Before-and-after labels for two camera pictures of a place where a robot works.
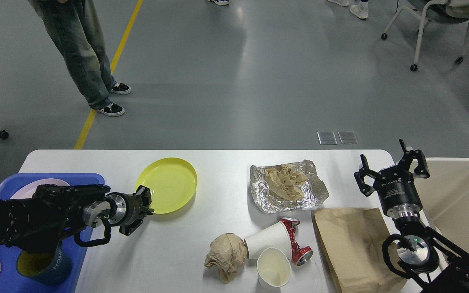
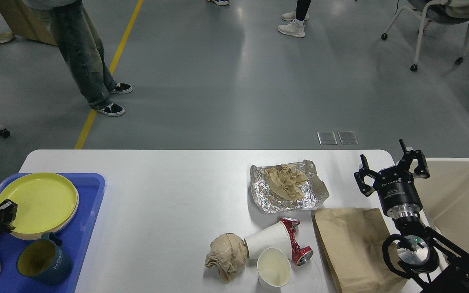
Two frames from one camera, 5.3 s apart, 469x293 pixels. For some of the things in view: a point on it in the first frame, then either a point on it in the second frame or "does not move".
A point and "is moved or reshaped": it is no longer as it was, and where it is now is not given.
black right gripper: [395, 186] does not move
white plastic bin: [458, 204] does not move
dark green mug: [51, 268] does not move
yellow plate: [171, 182] is moved or reshaped
